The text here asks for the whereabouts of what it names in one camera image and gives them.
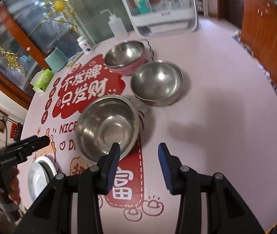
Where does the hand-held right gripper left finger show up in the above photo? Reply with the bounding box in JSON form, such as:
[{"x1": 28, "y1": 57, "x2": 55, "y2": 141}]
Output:
[{"x1": 14, "y1": 143, "x2": 120, "y2": 234}]

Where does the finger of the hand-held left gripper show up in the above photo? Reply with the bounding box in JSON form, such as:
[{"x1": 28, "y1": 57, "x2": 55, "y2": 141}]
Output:
[
  {"x1": 19, "y1": 135, "x2": 40, "y2": 145},
  {"x1": 5, "y1": 136, "x2": 50, "y2": 155}
]

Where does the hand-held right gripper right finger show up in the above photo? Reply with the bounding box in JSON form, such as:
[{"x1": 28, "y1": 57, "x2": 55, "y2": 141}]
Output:
[{"x1": 158, "y1": 143, "x2": 271, "y2": 234}]

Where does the white round plate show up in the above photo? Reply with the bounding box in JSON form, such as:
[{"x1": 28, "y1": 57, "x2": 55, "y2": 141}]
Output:
[{"x1": 34, "y1": 156, "x2": 57, "y2": 176}]

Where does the blue floral white plate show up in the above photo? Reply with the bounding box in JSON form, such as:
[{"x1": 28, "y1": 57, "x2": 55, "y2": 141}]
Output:
[{"x1": 27, "y1": 163, "x2": 53, "y2": 201}]

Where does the large steel bowl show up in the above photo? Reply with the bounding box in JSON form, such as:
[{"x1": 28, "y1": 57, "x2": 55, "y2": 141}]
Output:
[{"x1": 76, "y1": 95, "x2": 141, "y2": 165}]

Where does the small steel bowl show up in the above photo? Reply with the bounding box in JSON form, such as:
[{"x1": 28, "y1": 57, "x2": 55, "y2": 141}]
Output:
[{"x1": 131, "y1": 60, "x2": 184, "y2": 107}]

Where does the pink steel bowl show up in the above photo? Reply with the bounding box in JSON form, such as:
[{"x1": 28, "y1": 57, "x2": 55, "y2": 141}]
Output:
[{"x1": 104, "y1": 41, "x2": 152, "y2": 75}]

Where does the person's left hand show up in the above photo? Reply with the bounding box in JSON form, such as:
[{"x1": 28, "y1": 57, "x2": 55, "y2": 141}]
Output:
[{"x1": 0, "y1": 167, "x2": 21, "y2": 206}]

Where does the red plastic basket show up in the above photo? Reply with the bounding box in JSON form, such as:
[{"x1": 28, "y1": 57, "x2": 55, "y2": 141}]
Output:
[{"x1": 10, "y1": 124, "x2": 22, "y2": 140}]

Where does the green tissue box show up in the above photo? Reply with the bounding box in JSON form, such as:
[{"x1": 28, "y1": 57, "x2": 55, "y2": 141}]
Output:
[{"x1": 32, "y1": 69, "x2": 53, "y2": 93}]

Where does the gold door ornament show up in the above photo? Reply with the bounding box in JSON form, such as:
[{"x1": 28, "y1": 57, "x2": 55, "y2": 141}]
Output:
[
  {"x1": 1, "y1": 48, "x2": 27, "y2": 72},
  {"x1": 41, "y1": 0, "x2": 80, "y2": 33}
]

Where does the teal lidded jar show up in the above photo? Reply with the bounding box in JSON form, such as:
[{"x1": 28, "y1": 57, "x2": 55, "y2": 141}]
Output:
[{"x1": 44, "y1": 47, "x2": 68, "y2": 72}]

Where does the silver blister pack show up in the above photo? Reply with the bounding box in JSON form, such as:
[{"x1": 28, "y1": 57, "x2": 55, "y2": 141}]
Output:
[{"x1": 66, "y1": 52, "x2": 83, "y2": 67}]

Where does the clear glass sliding door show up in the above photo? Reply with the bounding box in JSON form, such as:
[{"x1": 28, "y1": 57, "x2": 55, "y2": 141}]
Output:
[{"x1": 0, "y1": 0, "x2": 95, "y2": 95}]

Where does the white pill bottle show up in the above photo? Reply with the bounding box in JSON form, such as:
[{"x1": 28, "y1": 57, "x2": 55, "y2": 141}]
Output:
[{"x1": 77, "y1": 36, "x2": 92, "y2": 54}]

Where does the clear squeeze wash bottle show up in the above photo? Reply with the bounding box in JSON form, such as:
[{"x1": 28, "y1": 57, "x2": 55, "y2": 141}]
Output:
[{"x1": 100, "y1": 10, "x2": 126, "y2": 40}]

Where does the white clear-lid storage box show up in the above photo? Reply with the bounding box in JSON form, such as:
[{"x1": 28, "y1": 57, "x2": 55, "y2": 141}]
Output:
[{"x1": 116, "y1": 0, "x2": 199, "y2": 36}]

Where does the frosted glass sliding door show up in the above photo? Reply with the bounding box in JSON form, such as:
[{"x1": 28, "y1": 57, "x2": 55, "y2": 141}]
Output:
[{"x1": 75, "y1": 0, "x2": 134, "y2": 44}]

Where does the wooden wall cabinet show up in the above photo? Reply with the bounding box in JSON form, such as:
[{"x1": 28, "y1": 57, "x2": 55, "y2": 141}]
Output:
[{"x1": 240, "y1": 0, "x2": 277, "y2": 110}]

